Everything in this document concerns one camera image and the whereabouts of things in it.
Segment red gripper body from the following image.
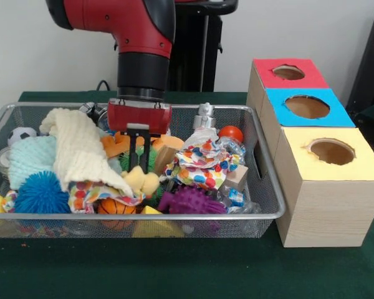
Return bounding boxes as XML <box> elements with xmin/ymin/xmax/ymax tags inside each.
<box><xmin>107</xmin><ymin>98</ymin><xmax>173</xmax><ymax>135</ymax></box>

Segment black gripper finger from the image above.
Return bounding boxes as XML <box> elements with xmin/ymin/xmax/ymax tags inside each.
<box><xmin>128</xmin><ymin>130</ymin><xmax>140</xmax><ymax>173</ymax></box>
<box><xmin>142</xmin><ymin>132</ymin><xmax>152</xmax><ymax>174</ymax></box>

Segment yellow duck plush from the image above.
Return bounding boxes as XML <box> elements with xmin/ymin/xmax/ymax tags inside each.
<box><xmin>121</xmin><ymin>166</ymin><xmax>161</xmax><ymax>199</ymax></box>

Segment cream waffle cloth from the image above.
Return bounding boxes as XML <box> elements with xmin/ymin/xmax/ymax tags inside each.
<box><xmin>39</xmin><ymin>108</ymin><xmax>135</xmax><ymax>197</ymax></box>

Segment mint green waffle cloth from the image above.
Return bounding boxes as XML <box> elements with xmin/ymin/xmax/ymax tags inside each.
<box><xmin>7</xmin><ymin>135</ymin><xmax>59</xmax><ymax>191</ymax></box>

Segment wooden box with three holes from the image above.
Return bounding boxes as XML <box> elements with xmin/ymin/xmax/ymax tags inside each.
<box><xmin>246</xmin><ymin>57</ymin><xmax>374</xmax><ymax>249</ymax></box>

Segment silver toy robot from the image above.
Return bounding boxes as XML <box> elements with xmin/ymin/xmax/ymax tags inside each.
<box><xmin>191</xmin><ymin>102</ymin><xmax>216</xmax><ymax>131</ymax></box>

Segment purple spiky monster toy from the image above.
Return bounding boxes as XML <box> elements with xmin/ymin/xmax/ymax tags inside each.
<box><xmin>157</xmin><ymin>185</ymin><xmax>228</xmax><ymax>215</ymax></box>

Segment small red ball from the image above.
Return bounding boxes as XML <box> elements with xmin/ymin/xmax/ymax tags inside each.
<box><xmin>218</xmin><ymin>125</ymin><xmax>244</xmax><ymax>143</ymax></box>

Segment blue spiky rubber ball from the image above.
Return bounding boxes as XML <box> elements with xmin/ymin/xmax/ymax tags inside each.
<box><xmin>14</xmin><ymin>173</ymin><xmax>72</xmax><ymax>214</ymax></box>

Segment small soccer ball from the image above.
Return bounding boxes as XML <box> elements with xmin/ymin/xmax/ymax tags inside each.
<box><xmin>7</xmin><ymin>126</ymin><xmax>38</xmax><ymax>146</ymax></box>

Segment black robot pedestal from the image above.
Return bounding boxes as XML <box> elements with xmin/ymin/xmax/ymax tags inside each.
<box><xmin>168</xmin><ymin>0</ymin><xmax>239</xmax><ymax>93</ymax></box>

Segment shallow wire mesh bin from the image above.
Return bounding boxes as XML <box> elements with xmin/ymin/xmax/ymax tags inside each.
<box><xmin>0</xmin><ymin>102</ymin><xmax>287</xmax><ymax>239</ymax></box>

